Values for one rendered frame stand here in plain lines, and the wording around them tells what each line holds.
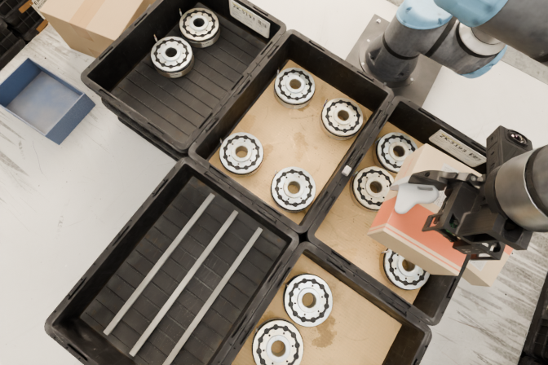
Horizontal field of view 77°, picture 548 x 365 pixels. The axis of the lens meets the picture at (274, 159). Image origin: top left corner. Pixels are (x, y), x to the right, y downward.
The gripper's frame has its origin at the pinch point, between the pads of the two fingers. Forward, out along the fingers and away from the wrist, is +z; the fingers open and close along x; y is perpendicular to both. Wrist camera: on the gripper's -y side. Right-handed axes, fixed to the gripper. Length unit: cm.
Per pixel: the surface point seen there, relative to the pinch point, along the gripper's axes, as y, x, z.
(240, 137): -1.0, -37.3, 24.5
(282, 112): -13.3, -32.8, 27.5
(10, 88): 17, -101, 36
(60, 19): -3, -93, 25
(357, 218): 0.5, -4.1, 27.4
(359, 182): -6.3, -8.1, 24.6
